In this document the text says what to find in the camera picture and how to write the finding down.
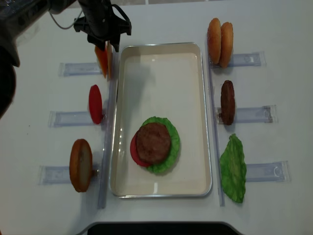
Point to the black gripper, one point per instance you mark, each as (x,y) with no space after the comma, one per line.
(103,22)

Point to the orange cheese slice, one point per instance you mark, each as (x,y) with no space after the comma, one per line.
(102,60)
(109,57)

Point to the red tomato slice on rack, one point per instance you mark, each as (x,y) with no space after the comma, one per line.
(95,104)

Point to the clear pusher track near tomato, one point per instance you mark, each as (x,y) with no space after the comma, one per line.
(69,119)

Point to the meat patty on tray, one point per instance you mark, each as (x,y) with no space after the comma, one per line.
(153,143)

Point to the tomato slice on tray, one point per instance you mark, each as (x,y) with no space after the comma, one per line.
(134,154)

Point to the meat patty on right rack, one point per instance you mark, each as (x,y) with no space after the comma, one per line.
(227,103)

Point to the lettuce leaf on tray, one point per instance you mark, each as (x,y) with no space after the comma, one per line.
(173,155)

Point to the lettuce leaf on right rack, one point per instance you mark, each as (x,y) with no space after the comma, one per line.
(233,170)

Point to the clear pusher track right lettuce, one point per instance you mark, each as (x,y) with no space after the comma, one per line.
(269,172)

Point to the metal baking tray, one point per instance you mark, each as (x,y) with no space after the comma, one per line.
(161,84)

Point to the bun top outer right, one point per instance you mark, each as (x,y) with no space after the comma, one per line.
(214,40)

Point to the bun slice on left rack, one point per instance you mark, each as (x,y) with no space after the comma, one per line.
(80,165)

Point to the bun top inner right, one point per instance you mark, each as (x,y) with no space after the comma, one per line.
(226,44)

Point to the clear pusher track near bun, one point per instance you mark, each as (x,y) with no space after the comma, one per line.
(53,175)

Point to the clear pusher track bun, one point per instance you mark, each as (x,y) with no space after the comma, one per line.
(53,175)
(247,59)

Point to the clear pusher track right bun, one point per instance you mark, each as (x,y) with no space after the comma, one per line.
(247,59)

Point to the clear pusher track right patty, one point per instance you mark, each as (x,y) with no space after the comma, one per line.
(264,114)

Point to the black device at bottom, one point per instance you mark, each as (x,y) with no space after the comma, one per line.
(160,228)

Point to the clear left rack rail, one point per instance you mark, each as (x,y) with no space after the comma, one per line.
(107,152)

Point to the clear rack rail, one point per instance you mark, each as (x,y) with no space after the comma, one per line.
(107,152)
(214,125)

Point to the clear right rack rail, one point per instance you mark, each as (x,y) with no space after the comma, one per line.
(214,125)

